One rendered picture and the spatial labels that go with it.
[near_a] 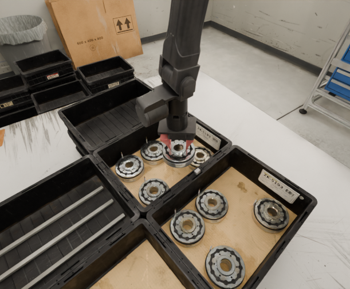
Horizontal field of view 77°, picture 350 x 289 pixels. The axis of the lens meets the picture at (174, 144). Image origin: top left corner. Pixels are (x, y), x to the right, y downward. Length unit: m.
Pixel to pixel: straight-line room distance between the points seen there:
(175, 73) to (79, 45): 2.91
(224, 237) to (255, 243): 0.09
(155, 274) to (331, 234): 0.65
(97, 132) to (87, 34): 2.43
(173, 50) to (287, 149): 0.87
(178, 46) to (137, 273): 0.56
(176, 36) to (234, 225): 0.55
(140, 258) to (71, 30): 2.95
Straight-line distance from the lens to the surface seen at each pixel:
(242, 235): 0.73
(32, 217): 0.85
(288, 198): 0.79
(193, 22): 0.43
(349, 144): 2.61
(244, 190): 0.81
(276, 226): 0.75
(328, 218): 1.04
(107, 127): 1.02
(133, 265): 0.69
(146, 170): 0.83
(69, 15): 3.28
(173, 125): 0.57
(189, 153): 0.66
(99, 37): 3.38
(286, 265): 0.89
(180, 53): 0.44
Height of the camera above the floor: 1.49
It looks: 47 degrees down
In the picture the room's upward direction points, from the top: straight up
